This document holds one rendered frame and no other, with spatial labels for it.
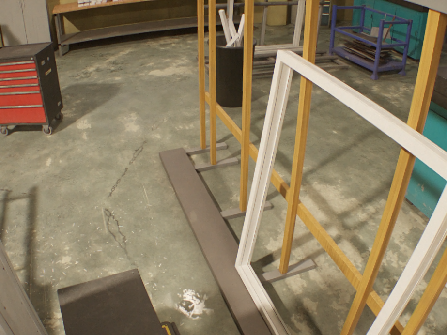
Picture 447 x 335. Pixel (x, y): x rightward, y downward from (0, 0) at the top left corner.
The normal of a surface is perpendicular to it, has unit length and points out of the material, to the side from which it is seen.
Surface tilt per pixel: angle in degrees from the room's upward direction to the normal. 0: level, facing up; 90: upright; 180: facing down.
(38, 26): 90
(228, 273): 0
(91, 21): 90
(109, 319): 0
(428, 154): 82
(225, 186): 0
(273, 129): 90
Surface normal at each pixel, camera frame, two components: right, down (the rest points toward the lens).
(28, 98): -0.01, 0.54
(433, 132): -0.94, 0.18
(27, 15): 0.35, 0.51
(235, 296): 0.00, -0.84
